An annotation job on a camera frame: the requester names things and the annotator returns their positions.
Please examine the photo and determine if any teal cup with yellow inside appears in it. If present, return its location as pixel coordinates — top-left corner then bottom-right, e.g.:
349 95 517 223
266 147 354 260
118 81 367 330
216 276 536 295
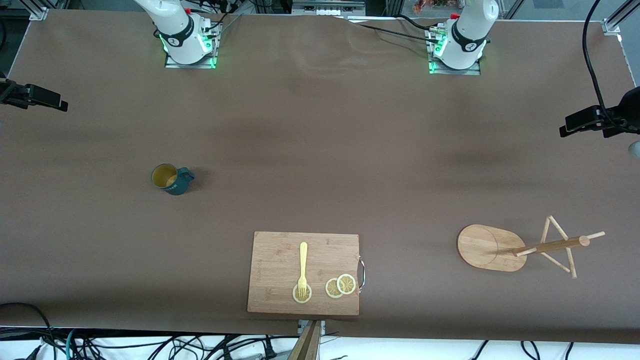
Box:
151 163 196 196

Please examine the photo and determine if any wooden cup rack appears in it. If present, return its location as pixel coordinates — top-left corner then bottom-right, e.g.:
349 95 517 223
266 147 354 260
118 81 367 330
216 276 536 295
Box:
456 215 606 280

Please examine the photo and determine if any brown table cover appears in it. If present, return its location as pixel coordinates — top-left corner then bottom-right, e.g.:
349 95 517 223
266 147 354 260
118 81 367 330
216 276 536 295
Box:
0 9 640 345

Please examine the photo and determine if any bamboo cutting board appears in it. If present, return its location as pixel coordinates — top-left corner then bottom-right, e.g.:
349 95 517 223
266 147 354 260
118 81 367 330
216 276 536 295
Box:
247 231 361 317

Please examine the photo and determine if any white power strip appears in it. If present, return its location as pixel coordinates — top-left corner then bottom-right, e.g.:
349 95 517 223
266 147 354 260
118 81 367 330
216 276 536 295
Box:
292 0 366 17

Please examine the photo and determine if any yellow plastic fork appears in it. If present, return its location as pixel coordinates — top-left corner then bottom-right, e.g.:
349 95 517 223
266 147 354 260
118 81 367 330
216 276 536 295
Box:
297 242 309 299

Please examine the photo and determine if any wooden beam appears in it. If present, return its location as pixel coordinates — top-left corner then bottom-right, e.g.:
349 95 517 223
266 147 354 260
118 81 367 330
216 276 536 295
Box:
287 320 322 360

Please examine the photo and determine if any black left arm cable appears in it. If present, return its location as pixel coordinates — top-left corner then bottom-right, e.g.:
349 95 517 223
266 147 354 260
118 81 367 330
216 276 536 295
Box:
582 0 640 126

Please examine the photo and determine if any aluminium frame corner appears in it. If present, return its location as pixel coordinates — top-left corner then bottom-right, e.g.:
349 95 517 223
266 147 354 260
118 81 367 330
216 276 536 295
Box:
602 0 640 36
29 0 51 22

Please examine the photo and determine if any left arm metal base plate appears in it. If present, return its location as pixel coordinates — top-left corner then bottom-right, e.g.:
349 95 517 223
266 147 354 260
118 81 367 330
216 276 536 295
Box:
427 25 482 76

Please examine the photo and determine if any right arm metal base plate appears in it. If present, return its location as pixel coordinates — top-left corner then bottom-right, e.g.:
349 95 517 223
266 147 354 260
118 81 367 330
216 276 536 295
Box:
165 20 218 69

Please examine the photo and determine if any short black table cable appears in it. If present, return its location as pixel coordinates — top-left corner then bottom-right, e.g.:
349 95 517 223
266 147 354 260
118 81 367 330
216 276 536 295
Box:
397 14 437 32

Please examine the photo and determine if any black looping floor cable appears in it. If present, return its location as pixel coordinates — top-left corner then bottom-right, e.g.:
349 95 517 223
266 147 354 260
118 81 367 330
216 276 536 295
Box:
0 302 53 347

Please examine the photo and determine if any long black table cable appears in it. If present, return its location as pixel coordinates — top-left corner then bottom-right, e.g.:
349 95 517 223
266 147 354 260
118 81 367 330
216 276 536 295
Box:
350 22 441 43

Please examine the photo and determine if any metal table bracket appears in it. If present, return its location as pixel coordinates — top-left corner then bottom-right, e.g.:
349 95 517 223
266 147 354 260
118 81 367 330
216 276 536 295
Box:
297 320 327 336

